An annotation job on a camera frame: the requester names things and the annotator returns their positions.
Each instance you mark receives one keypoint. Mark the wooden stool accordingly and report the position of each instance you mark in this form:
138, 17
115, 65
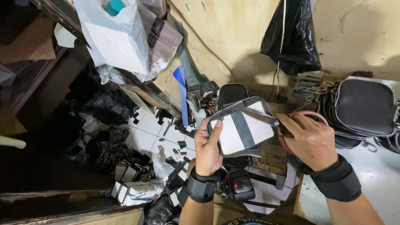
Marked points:
272, 159

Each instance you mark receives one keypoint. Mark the black bag pouch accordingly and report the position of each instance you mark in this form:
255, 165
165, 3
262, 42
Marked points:
232, 93

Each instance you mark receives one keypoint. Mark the scattered black fabric scraps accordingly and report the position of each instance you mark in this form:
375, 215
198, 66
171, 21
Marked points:
175, 125

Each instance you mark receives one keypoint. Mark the person's right hand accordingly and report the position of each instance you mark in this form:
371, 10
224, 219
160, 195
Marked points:
312, 143

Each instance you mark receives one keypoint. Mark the heap of black zipper pieces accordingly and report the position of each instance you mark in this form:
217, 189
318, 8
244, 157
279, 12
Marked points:
109, 147

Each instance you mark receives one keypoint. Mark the black hanging plastic bag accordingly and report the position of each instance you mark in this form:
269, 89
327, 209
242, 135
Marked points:
292, 40

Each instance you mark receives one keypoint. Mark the clear bag of fabric pieces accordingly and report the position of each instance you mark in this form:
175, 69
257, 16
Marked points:
164, 40

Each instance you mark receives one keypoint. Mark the shiny black plastic bag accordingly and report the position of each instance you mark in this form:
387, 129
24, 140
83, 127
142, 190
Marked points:
159, 212

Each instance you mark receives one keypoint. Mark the black floor plastic bag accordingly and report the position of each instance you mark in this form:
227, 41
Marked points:
106, 107

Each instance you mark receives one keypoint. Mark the stack of grey fabric pieces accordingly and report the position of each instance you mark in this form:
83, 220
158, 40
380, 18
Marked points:
307, 84

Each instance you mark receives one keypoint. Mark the small clear plastic bag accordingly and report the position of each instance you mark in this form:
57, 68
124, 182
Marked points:
161, 167

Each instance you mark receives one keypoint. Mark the black wrist-mounted action camera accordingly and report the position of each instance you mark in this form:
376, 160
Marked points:
239, 186

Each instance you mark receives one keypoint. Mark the white plastic bag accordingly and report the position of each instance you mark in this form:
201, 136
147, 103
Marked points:
115, 40

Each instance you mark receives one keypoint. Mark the blue fabric strip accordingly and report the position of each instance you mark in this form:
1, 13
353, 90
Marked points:
183, 93

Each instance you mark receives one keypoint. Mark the bundle of white black-edged panels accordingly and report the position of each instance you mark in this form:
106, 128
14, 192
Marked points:
129, 173

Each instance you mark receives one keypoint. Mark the stack of black zippered bags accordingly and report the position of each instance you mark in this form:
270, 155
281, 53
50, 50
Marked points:
365, 109

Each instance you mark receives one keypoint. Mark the black zippered bag panel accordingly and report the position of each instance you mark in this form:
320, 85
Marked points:
242, 134

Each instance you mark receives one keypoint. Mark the brown cardboard sheet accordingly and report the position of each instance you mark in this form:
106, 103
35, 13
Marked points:
28, 40

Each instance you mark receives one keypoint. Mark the dark wooden shelf frame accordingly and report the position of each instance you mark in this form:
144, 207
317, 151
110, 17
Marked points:
147, 87

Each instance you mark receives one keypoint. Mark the person's left hand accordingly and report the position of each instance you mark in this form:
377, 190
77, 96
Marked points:
206, 156

